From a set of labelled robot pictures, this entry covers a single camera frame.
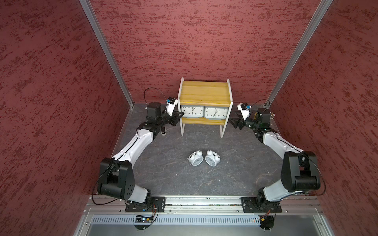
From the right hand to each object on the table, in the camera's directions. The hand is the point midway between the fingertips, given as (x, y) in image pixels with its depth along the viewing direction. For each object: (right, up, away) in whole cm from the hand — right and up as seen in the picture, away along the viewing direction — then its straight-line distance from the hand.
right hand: (230, 116), depth 87 cm
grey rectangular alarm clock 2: (-9, +2, 0) cm, 9 cm away
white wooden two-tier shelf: (-17, +14, -5) cm, 22 cm away
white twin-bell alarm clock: (-21, -24, -5) cm, 32 cm away
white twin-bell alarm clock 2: (-12, -24, -5) cm, 27 cm away
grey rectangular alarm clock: (-23, +3, +2) cm, 23 cm away
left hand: (-30, +1, -5) cm, 30 cm away
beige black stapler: (-44, -10, +13) cm, 47 cm away
